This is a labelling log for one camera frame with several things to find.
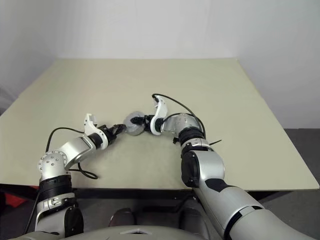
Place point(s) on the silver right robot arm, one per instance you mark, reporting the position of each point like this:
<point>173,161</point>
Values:
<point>200,170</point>

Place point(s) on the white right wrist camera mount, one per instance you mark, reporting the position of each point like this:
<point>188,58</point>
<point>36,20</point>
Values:
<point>161,110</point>

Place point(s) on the dark rounded shape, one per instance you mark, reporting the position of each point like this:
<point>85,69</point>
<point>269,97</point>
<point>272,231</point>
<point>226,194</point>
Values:
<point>123,217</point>

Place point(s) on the black table frame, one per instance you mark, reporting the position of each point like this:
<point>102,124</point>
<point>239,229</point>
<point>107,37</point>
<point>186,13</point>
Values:
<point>125,193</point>

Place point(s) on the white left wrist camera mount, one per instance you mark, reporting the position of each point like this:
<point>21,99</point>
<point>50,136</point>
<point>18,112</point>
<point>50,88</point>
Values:
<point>91,128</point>

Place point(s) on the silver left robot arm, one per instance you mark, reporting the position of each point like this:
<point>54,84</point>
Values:
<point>75,147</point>

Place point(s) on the grey motor cover with circuit board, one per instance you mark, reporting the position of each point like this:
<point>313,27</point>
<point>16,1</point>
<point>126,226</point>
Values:
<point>129,118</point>

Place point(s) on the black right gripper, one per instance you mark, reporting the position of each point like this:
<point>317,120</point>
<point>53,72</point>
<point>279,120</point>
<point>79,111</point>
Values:
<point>148,122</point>

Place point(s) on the red object under table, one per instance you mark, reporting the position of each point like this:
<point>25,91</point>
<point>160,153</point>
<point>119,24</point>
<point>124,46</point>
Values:
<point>13,200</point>

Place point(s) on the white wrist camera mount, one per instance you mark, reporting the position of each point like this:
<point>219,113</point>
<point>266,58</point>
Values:
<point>91,128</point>
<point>161,110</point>

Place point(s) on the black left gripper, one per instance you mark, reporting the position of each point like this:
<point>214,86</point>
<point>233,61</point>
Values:
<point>110,135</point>

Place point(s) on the grey robot torso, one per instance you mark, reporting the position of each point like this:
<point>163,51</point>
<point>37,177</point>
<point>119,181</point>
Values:
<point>150,233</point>

